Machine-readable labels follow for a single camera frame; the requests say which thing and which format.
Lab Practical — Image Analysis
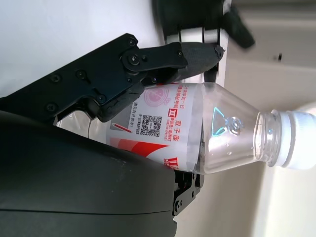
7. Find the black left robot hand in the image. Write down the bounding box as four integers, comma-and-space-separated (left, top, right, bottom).
153, 0, 256, 49

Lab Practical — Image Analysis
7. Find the clear water bottle white cap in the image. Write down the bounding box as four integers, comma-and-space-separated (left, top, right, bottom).
54, 82, 316, 176

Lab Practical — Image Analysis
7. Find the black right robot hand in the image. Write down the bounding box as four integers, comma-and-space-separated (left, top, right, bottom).
0, 33, 225, 237

